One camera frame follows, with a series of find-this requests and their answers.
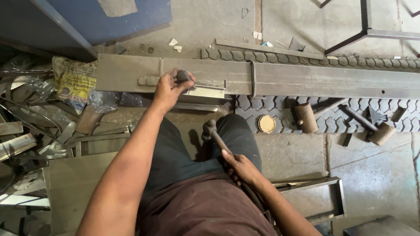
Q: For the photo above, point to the dark metal frame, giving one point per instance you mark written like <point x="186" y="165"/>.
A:
<point x="367" y="31"/>

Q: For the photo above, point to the small black metal piece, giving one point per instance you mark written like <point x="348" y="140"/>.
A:
<point x="347" y="139"/>

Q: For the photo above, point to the clear plastic bag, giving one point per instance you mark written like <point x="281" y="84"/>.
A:
<point x="102" y="100"/>

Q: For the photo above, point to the large steel sheet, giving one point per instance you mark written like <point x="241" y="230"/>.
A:
<point x="72" y="190"/>

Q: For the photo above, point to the black rubber tyre tread strip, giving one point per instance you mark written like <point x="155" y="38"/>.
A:
<point x="344" y="114"/>

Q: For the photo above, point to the long flat iron bar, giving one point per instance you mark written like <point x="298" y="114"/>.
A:
<point x="269" y="48"/>

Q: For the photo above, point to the small dark metal bar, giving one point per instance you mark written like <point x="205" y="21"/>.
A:
<point x="398" y="114"/>

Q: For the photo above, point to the person's maroon shirt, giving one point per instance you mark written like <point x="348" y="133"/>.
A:
<point x="203" y="209"/>

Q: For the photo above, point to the metal band around beam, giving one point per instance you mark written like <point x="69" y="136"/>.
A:
<point x="253" y="82"/>

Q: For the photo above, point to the thin metal rod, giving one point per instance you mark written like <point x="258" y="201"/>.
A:
<point x="329" y="106"/>

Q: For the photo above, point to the shiny steel angle piece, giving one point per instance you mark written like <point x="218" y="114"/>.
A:
<point x="206" y="92"/>

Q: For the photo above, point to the dark round metal punch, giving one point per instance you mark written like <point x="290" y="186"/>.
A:
<point x="183" y="76"/>

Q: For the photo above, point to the shallow steel tray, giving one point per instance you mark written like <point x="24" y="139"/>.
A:
<point x="315" y="200"/>

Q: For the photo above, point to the person's right hand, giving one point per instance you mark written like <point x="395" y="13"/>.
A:
<point x="244" y="170"/>

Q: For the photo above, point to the short wooden mallet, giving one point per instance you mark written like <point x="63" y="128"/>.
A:
<point x="305" y="118"/>

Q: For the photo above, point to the blue metal cabinet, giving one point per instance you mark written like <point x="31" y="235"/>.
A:
<point x="65" y="19"/>

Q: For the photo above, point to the round tin lid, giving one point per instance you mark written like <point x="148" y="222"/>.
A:
<point x="266" y="124"/>

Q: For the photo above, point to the white paper scrap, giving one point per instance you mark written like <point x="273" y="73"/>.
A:
<point x="257" y="35"/>
<point x="178" y="48"/>
<point x="173" y="42"/>

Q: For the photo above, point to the yellow printed sack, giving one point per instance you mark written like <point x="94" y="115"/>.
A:
<point x="74" y="80"/>

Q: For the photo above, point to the person's dark trousers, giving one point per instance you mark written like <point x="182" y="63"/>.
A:
<point x="183" y="154"/>

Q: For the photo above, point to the flat steel strip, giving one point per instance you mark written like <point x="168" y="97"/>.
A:
<point x="197" y="107"/>

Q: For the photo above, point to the person's left hand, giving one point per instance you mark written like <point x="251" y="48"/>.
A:
<point x="168" y="93"/>

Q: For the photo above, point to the heap of steel scrap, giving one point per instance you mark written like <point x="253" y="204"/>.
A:
<point x="29" y="131"/>

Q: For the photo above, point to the long grey steel beam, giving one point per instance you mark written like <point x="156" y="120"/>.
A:
<point x="295" y="80"/>

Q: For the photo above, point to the black metal wedge piece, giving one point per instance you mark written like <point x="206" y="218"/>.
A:
<point x="373" y="115"/>

